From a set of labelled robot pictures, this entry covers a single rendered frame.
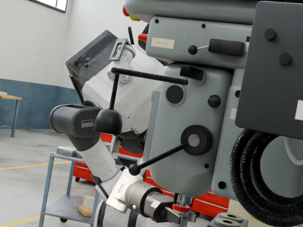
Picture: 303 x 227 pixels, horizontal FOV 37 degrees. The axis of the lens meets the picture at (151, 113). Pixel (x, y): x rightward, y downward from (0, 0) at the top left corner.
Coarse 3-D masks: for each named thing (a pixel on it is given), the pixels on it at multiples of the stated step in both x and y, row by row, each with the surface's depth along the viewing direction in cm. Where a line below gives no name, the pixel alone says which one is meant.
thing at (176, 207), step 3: (174, 204) 118; (174, 207) 117; (177, 207) 117; (180, 207) 116; (183, 207) 117; (186, 207) 118; (189, 207) 118; (177, 210) 116; (180, 210) 116; (183, 210) 116; (186, 210) 116; (189, 210) 118
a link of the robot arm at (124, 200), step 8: (120, 176) 136; (120, 184) 133; (128, 184) 131; (136, 184) 129; (112, 192) 134; (120, 192) 132; (128, 192) 128; (112, 200) 132; (120, 200) 132; (128, 200) 128; (120, 208) 132
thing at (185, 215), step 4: (176, 212) 117; (180, 212) 116; (184, 212) 116; (188, 212) 117; (184, 216) 116; (188, 216) 118; (184, 220) 117; (172, 224) 117; (176, 224) 116; (180, 224) 116; (184, 224) 117
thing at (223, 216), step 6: (216, 216) 176; (222, 216) 173; (228, 216) 174; (234, 216) 176; (240, 216) 177; (210, 222) 166; (216, 222) 164; (222, 222) 164; (228, 222) 167; (234, 222) 166; (240, 222) 172; (246, 222) 175
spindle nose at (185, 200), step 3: (180, 195) 116; (180, 198) 116; (183, 198) 116; (186, 198) 116; (189, 198) 116; (192, 198) 118; (177, 201) 117; (180, 201) 116; (183, 201) 116; (186, 201) 116; (189, 201) 117
